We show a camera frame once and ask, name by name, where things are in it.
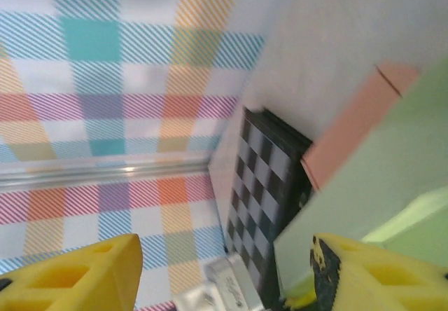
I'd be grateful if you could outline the aluminium table edge rail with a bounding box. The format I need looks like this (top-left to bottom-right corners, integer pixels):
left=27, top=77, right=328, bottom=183
left=171, top=254, right=265, bottom=311

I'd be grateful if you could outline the green paper box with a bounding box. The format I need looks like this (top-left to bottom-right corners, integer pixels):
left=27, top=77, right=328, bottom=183
left=272, top=57, right=448, bottom=300

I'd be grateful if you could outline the aluminium frame post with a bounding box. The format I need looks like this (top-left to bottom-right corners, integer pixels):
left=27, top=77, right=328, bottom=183
left=0, top=151, right=211, bottom=190

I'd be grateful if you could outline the orange paper box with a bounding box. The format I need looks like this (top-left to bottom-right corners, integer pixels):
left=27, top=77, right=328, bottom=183
left=300, top=61, right=421, bottom=193

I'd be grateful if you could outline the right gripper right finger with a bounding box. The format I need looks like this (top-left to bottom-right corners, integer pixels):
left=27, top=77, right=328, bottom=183
left=285, top=233, right=448, bottom=311

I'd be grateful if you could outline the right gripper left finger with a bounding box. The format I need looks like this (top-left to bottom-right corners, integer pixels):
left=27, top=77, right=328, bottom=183
left=0, top=233, right=144, bottom=311

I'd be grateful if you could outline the black folding chessboard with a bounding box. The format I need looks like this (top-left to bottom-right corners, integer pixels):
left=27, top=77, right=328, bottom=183
left=223, top=106, right=314, bottom=301

